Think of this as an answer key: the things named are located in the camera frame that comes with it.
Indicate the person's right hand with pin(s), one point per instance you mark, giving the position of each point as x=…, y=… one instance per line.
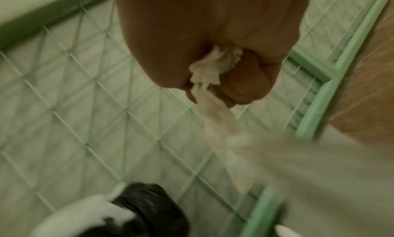
x=172, y=31

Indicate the black plastic bag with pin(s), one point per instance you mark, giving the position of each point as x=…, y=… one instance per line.
x=154, y=211

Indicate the white crumpled cloth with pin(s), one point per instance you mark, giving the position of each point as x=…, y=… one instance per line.
x=83, y=214

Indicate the white cloth rag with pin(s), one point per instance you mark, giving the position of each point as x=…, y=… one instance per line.
x=217, y=117

